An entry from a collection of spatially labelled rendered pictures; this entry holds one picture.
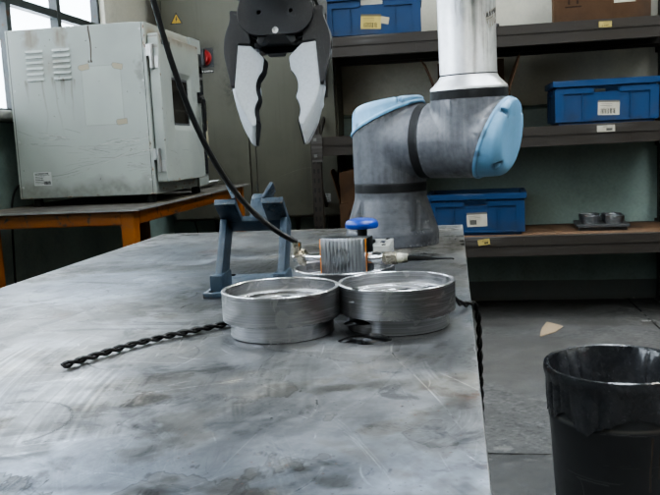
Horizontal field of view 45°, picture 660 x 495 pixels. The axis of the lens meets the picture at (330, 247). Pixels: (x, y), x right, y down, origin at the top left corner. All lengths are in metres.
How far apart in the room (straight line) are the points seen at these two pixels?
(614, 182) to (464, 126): 3.67
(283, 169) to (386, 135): 3.38
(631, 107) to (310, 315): 3.73
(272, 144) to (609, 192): 1.93
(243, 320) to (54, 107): 2.51
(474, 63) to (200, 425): 0.82
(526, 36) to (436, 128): 3.00
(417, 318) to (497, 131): 0.54
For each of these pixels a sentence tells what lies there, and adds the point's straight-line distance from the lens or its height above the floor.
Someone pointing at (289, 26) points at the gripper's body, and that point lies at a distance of 0.76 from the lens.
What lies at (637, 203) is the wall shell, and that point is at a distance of 4.86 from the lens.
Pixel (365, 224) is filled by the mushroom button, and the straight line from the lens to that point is 0.95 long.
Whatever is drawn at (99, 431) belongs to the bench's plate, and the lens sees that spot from 0.51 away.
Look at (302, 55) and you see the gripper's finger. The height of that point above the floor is 1.05.
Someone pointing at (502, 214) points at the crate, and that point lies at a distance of 4.26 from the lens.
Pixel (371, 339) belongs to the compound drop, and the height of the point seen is 0.80.
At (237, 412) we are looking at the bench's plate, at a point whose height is 0.80.
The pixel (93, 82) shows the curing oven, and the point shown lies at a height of 1.23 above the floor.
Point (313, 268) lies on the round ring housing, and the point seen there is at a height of 0.83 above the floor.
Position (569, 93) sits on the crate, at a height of 1.16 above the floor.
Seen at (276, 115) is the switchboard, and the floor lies 1.14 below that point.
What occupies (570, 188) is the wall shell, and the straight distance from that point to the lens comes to 4.79.
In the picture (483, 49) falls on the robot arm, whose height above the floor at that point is 1.09.
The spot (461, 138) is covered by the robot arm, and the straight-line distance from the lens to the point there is 1.18.
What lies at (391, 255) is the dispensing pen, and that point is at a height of 0.85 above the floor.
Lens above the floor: 0.97
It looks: 7 degrees down
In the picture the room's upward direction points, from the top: 3 degrees counter-clockwise
